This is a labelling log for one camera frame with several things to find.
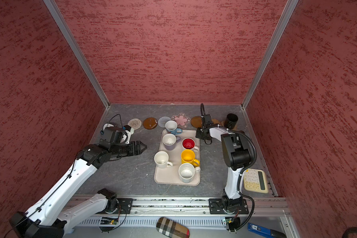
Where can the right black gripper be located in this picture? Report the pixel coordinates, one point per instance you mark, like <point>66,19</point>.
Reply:
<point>199,135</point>

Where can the cork coaster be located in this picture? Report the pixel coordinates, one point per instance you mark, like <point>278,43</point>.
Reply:
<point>223,125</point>

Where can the dark glossy brown coaster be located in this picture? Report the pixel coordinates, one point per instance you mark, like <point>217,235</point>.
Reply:
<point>150,123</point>

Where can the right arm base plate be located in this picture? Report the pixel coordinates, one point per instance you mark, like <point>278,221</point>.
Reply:
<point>217,206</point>

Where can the brown wooden coaster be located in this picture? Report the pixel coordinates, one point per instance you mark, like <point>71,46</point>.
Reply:
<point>196,122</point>

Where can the beige calculator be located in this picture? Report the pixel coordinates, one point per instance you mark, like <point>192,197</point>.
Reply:
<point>256,181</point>

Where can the plaid glasses case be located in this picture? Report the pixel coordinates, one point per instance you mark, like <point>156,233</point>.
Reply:
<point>171,228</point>

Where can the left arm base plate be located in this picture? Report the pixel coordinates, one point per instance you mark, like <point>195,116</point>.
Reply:
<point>123,205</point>

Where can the beige serving tray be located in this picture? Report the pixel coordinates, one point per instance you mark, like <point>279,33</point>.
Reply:
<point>170,175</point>

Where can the white mug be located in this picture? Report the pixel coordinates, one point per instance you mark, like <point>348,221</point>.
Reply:
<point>187,172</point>
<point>161,160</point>

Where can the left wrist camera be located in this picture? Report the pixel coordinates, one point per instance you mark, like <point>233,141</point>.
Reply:
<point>118,136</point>

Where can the red interior mug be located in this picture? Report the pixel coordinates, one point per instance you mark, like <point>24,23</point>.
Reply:
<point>189,144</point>

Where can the aluminium rail frame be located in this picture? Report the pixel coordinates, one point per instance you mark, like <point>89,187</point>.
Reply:
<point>192,212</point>

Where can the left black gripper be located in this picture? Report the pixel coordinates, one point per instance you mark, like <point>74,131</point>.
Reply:
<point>137,148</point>

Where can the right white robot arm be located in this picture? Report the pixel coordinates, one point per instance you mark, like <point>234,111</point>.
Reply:
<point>239,154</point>

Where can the blue floral mug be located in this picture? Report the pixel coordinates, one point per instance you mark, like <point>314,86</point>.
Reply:
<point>172,128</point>

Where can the white patterned round coaster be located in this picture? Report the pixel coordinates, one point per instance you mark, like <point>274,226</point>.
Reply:
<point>135,123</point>

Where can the pink flower coaster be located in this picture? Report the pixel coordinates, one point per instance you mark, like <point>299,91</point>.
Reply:
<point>182,120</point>

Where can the grey round coaster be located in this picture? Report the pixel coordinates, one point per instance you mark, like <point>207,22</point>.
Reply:
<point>162,121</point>

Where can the lavender mug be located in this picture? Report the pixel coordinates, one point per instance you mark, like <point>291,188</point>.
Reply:
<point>170,141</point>

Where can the yellow mug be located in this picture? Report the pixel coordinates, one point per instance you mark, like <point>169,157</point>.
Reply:
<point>188,156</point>

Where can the white mug front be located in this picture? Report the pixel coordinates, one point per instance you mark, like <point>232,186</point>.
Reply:
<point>187,172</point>

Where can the blue tool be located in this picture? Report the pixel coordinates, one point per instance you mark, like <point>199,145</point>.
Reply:
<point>265,232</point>

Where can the black mug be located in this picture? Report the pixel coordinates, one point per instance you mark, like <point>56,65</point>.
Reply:
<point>231,121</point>

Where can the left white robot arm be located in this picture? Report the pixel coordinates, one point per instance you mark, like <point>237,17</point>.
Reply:
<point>46,218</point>

